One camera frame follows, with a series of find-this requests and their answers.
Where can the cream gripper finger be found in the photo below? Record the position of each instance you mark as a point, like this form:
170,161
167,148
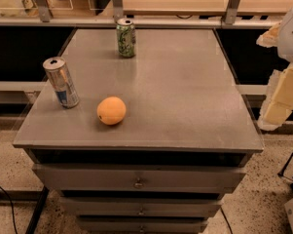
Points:
269,38
278,104

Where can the green soda can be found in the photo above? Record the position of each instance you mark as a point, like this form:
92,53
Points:
126,37

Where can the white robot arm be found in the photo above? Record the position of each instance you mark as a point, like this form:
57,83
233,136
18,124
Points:
285,38

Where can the silver blue energy drink can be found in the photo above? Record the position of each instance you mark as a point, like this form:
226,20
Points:
60,78

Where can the grey drawer cabinet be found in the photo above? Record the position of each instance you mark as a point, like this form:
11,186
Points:
183,111

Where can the orange fruit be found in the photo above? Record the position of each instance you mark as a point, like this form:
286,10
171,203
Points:
111,111

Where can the middle drawer with knob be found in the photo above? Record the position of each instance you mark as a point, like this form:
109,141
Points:
140,207

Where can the drawer with knob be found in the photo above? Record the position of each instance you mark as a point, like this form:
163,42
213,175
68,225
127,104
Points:
140,207
149,179
142,225

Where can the bottom drawer with knob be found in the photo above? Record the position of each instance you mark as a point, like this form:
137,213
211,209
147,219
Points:
142,225

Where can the top drawer with knob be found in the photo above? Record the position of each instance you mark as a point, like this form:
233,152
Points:
149,179

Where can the metal railing frame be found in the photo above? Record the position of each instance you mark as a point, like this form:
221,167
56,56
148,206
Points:
87,13

